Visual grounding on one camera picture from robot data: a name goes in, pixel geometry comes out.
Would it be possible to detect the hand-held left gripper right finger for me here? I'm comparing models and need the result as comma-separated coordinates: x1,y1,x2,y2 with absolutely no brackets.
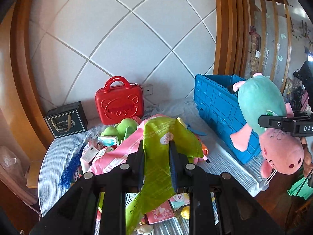
169,141,285,235

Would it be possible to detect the teal white small box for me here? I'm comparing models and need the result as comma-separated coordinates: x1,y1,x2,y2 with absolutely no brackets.
98,136,120,148

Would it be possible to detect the blue plastic crate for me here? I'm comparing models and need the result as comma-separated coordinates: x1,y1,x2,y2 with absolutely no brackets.
194,73,262,165

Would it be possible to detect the teal tissue pack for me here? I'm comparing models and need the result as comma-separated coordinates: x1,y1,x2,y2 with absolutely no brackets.
170,193,190,211

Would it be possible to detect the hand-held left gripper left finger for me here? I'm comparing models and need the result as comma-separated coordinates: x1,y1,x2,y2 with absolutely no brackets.
37,139,146,235

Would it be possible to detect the green cloth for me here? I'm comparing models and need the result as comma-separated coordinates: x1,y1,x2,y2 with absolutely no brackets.
287,176,313,200

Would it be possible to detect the white pink carton box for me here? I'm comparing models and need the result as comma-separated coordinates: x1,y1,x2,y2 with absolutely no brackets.
80,144,99,173

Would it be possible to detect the wooden glass partition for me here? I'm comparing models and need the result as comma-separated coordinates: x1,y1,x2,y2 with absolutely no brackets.
247,0,292,93

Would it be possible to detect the pink pig plush teal dress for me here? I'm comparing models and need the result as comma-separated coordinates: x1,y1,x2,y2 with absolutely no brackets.
230,73,305,191

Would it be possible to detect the green plastic bag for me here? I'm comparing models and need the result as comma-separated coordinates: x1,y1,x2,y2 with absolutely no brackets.
126,117,204,233

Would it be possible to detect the black device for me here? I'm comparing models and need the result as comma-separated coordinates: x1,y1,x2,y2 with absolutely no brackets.
293,60,313,90

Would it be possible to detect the red toy suitcase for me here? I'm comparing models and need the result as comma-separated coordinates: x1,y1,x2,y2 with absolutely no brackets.
95,76,145,125

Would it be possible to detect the small pig plush orange dress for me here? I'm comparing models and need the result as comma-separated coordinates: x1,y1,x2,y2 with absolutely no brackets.
187,137,211,165

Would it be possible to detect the person's right hand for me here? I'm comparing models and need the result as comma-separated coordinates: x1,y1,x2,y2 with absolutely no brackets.
301,137,313,179

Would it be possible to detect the pink plastic bag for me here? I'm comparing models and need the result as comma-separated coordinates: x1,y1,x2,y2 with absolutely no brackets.
89,114,172,177

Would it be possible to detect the light green plush toy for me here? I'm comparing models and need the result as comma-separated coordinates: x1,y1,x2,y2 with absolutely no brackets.
100,118,139,140

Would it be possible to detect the black gift bag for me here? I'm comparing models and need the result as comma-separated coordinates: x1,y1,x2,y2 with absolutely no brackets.
44,101,88,138

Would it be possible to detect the clear plastic bag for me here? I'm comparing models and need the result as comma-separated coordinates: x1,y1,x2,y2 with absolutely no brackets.
0,146,32,206

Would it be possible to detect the red green small box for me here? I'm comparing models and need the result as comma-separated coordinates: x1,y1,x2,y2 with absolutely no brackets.
71,166,84,184

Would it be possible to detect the wooden framed padded headboard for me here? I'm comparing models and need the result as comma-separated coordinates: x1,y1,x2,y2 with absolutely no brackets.
10,0,245,150

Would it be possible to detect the blue feather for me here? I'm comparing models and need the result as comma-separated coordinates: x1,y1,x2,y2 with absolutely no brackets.
58,141,88,190

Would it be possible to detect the pink flowered tissue pack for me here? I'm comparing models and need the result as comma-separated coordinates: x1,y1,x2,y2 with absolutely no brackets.
146,201,176,226

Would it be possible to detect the wooden nightstand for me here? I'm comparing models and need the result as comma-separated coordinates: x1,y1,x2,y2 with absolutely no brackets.
26,160,44,189

